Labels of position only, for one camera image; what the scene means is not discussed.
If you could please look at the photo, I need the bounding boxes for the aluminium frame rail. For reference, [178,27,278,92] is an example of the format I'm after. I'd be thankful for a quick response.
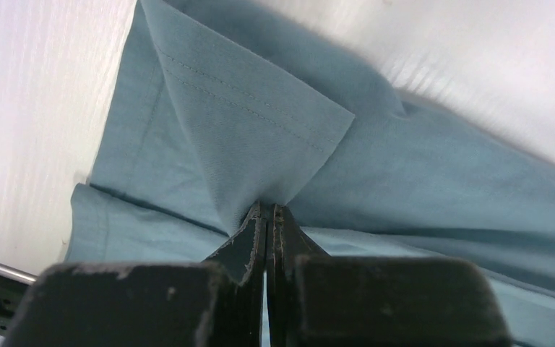
[0,263,37,285]

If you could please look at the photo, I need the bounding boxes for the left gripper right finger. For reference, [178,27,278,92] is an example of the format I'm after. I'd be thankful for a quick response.
[267,205,512,346]

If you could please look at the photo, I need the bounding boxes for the blue-grey t-shirt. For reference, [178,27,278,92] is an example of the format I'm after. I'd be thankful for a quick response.
[65,1,555,346]

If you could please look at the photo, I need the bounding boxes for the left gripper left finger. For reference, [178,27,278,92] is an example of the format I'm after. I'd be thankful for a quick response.
[4,203,267,346]

